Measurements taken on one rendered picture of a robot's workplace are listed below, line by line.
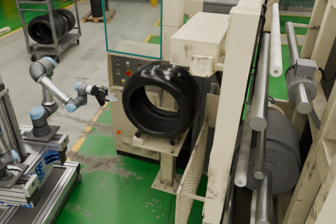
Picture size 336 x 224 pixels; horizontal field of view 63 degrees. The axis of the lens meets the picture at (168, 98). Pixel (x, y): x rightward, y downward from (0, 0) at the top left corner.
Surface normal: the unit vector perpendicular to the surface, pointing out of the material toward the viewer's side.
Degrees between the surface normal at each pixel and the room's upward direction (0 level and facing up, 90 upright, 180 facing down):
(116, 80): 90
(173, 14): 90
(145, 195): 0
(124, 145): 90
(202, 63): 72
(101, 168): 0
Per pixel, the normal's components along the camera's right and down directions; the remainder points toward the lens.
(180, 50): -0.32, 0.48
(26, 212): 0.03, -0.86
